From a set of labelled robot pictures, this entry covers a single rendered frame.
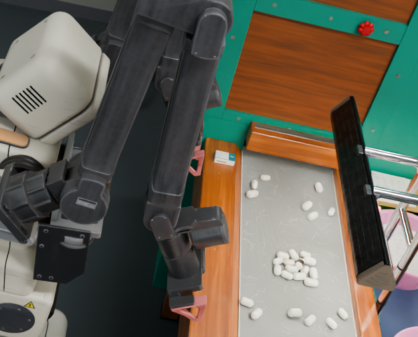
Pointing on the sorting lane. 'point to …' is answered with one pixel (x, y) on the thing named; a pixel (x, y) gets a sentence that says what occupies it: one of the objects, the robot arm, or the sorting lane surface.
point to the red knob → (366, 28)
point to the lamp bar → (350, 200)
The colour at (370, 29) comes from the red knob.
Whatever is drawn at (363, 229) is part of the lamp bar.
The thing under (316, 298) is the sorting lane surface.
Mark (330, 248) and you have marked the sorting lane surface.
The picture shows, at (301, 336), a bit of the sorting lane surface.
